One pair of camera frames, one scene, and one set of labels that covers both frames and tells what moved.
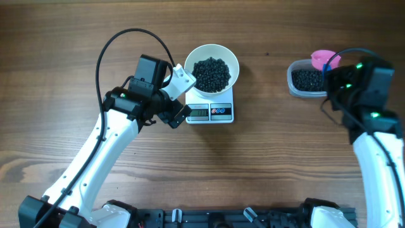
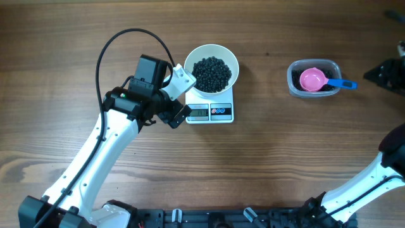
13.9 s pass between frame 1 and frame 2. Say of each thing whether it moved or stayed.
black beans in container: stayed
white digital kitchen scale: stayed
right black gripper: moved
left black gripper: stayed
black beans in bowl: stayed
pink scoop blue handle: moved
